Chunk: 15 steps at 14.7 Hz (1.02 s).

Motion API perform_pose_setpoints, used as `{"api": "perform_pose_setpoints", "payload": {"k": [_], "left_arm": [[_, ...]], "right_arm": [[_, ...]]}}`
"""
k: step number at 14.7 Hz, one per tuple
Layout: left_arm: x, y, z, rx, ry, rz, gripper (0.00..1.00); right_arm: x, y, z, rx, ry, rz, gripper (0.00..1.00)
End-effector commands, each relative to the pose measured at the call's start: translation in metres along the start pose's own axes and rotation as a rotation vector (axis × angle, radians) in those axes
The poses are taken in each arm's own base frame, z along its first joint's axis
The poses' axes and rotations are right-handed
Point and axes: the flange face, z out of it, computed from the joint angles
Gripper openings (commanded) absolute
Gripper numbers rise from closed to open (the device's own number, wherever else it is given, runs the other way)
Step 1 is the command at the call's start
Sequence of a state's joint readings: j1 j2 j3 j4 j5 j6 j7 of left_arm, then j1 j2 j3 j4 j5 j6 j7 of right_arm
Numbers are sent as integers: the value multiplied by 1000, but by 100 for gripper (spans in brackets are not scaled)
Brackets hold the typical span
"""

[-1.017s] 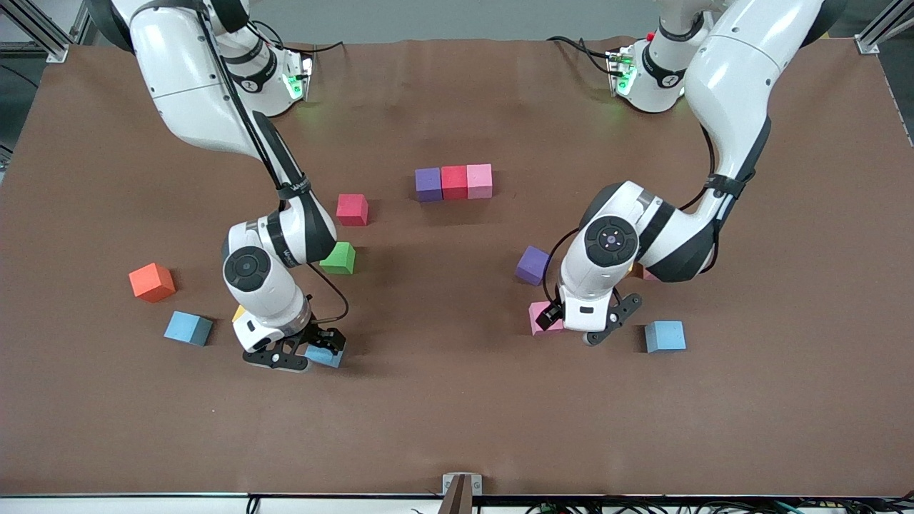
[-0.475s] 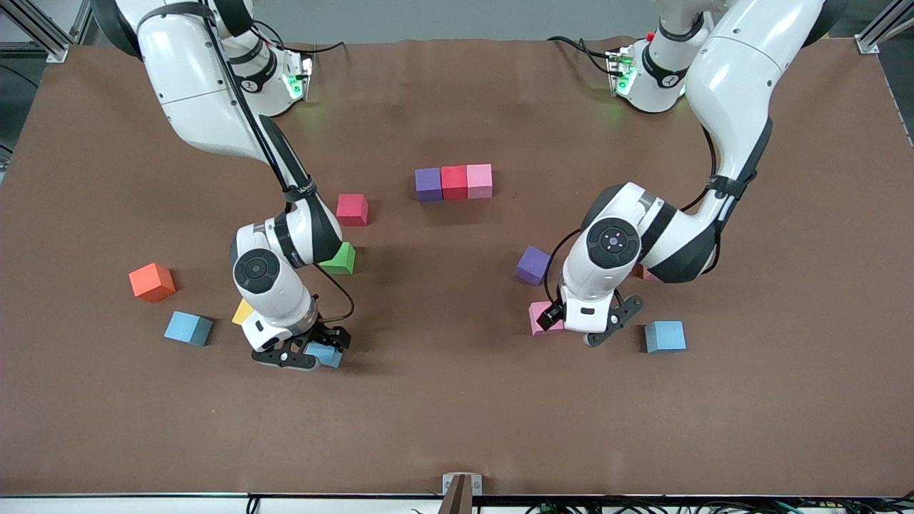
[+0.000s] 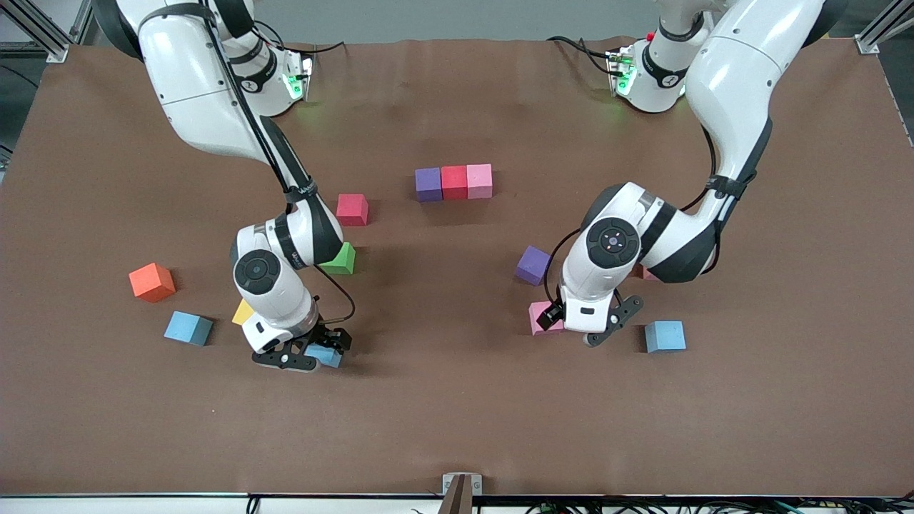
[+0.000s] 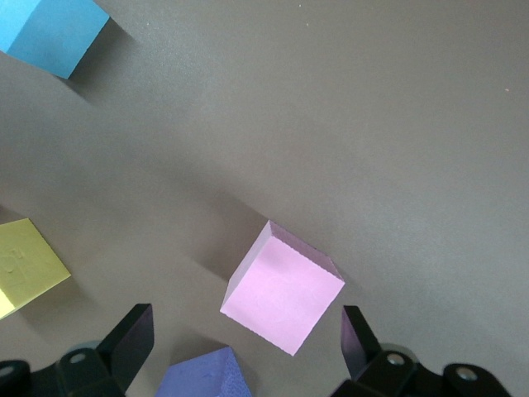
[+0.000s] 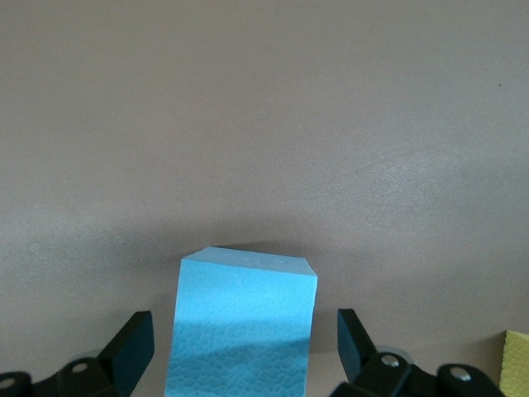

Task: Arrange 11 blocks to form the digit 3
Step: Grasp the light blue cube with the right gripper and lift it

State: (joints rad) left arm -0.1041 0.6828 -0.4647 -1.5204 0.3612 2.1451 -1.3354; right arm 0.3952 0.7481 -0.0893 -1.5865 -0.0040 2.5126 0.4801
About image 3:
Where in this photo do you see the blue foam cube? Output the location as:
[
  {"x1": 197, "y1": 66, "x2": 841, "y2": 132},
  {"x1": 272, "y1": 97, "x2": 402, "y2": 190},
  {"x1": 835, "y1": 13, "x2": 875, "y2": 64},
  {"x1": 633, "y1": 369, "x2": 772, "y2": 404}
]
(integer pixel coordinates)
[
  {"x1": 644, "y1": 320, "x2": 688, "y2": 354},
  {"x1": 164, "y1": 311, "x2": 214, "y2": 348},
  {"x1": 306, "y1": 344, "x2": 344, "y2": 370}
]

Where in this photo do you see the purple foam cube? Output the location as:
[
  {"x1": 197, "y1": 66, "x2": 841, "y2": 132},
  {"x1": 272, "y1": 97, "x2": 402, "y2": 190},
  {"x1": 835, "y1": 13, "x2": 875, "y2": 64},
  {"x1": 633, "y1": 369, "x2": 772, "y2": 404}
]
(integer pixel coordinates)
[
  {"x1": 416, "y1": 168, "x2": 443, "y2": 203},
  {"x1": 515, "y1": 245, "x2": 552, "y2": 286}
]

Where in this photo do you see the green foam cube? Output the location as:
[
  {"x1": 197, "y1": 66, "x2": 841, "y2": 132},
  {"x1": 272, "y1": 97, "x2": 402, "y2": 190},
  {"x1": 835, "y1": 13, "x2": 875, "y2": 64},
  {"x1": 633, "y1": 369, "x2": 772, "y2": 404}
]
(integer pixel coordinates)
[{"x1": 319, "y1": 243, "x2": 357, "y2": 276}]

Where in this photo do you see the red foam cube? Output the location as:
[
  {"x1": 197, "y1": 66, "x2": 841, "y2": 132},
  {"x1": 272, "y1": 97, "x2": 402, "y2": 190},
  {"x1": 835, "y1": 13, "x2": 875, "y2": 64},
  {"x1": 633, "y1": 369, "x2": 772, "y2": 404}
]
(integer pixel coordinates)
[
  {"x1": 336, "y1": 193, "x2": 370, "y2": 228},
  {"x1": 441, "y1": 166, "x2": 469, "y2": 201}
]

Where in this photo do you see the orange foam cube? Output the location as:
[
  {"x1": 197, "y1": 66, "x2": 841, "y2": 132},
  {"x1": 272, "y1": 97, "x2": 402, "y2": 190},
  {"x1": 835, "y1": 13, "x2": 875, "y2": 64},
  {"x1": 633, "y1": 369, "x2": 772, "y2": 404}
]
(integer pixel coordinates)
[{"x1": 129, "y1": 262, "x2": 177, "y2": 304}]

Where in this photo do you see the brown table mat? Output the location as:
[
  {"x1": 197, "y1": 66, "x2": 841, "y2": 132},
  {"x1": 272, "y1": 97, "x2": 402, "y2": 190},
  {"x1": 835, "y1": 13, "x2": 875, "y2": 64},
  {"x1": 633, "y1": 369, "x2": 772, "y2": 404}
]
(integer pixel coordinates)
[{"x1": 0, "y1": 37, "x2": 914, "y2": 498}]

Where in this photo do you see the brown pointed bar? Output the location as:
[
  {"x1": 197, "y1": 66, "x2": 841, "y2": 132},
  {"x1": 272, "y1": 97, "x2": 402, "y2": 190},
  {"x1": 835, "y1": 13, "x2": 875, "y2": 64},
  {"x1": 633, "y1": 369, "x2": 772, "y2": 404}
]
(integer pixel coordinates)
[{"x1": 437, "y1": 475, "x2": 475, "y2": 514}]

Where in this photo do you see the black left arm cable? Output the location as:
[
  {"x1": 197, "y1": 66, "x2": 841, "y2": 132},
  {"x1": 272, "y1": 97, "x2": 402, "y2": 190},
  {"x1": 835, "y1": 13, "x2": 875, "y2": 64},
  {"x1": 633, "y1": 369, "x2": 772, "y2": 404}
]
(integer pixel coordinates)
[{"x1": 543, "y1": 125, "x2": 725, "y2": 308}]

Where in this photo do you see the grey metal bracket plate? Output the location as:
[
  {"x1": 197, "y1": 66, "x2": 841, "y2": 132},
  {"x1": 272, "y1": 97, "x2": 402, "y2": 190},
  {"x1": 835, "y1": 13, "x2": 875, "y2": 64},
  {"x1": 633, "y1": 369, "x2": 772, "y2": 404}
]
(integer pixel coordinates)
[{"x1": 441, "y1": 473, "x2": 483, "y2": 498}]

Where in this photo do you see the black base cable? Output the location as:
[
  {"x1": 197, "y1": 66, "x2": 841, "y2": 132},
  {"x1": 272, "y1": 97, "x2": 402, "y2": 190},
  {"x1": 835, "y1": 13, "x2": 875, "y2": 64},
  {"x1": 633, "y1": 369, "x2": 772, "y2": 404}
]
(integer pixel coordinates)
[{"x1": 547, "y1": 34, "x2": 616, "y2": 76}]

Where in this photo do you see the silver aluminium frame post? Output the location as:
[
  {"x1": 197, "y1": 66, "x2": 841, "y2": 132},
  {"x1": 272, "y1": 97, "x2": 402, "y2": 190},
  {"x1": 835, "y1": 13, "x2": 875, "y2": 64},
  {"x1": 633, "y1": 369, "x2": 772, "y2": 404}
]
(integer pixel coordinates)
[
  {"x1": 13, "y1": 0, "x2": 97, "y2": 64},
  {"x1": 855, "y1": 0, "x2": 914, "y2": 55}
]

